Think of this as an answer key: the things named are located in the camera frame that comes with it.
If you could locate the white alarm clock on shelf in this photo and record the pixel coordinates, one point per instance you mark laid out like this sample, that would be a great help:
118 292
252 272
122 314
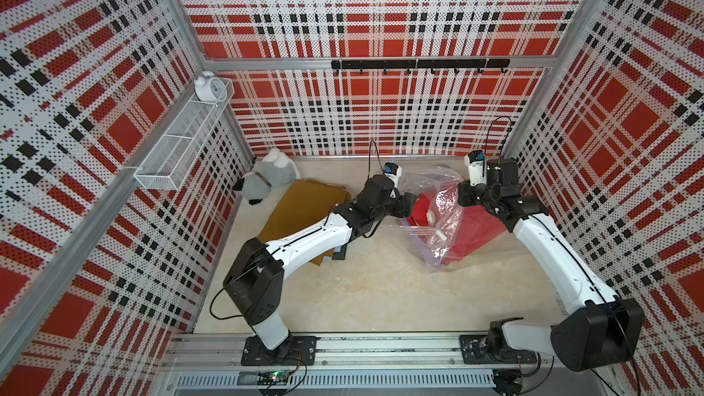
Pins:
209 88

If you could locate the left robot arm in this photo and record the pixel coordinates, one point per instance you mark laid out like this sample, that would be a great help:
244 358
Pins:
255 280

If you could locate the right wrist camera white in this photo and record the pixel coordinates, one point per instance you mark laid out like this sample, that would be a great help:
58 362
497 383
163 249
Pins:
476 167

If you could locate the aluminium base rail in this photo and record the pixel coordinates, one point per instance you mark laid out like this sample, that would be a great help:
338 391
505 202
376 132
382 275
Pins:
426 363

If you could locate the grey white plush toy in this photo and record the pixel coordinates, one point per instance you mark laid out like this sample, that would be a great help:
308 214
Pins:
275 170

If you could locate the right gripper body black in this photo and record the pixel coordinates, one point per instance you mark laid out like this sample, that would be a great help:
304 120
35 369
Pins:
478 195

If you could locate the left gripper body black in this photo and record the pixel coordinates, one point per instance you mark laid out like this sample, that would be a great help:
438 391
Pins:
398 207

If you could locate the black wall hook rail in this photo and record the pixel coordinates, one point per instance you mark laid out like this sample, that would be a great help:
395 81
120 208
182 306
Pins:
429 64

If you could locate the red garment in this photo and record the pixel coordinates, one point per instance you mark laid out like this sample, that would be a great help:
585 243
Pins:
467 228

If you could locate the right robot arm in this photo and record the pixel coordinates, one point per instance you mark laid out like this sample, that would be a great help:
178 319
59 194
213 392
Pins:
601 328

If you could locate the clear plastic vacuum bag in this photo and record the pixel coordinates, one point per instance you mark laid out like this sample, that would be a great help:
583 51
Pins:
439 177

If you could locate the white wire mesh shelf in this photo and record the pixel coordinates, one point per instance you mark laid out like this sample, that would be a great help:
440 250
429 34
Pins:
171 160

